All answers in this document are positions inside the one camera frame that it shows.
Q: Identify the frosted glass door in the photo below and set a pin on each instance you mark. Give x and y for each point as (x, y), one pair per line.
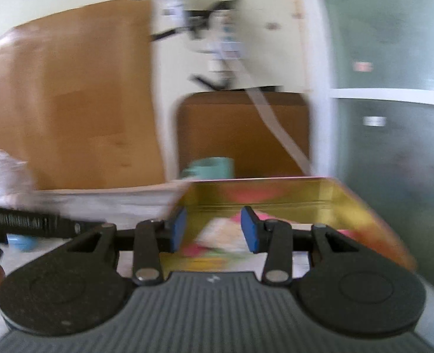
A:
(378, 60)

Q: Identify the clear plastic bag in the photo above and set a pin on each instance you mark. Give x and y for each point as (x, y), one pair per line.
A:
(16, 181)

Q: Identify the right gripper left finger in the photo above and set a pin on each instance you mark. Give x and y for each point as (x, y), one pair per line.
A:
(153, 237)

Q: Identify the teal plastic cup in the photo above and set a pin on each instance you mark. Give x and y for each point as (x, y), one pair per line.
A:
(213, 168)

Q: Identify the wooden panel board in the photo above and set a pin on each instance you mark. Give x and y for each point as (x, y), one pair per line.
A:
(76, 97)

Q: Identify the pink tin box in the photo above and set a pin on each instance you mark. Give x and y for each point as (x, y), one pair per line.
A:
(299, 201)

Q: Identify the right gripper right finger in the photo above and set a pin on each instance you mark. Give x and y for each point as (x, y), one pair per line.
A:
(273, 237)

